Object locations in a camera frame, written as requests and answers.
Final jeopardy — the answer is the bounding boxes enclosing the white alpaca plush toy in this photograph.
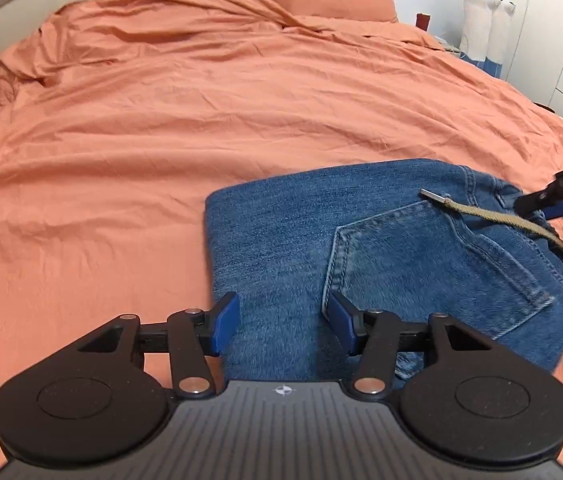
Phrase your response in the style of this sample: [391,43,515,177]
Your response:
[459,0,516,78]

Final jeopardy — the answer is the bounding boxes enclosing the small red box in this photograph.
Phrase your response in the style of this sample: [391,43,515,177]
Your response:
[415,13,430,32]

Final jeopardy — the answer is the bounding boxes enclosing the blue denim jeans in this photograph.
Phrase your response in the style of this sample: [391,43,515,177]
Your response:
[204,159,563,382]

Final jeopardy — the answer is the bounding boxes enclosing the orange bed sheet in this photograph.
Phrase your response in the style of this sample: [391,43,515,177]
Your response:
[0,0,563,480]

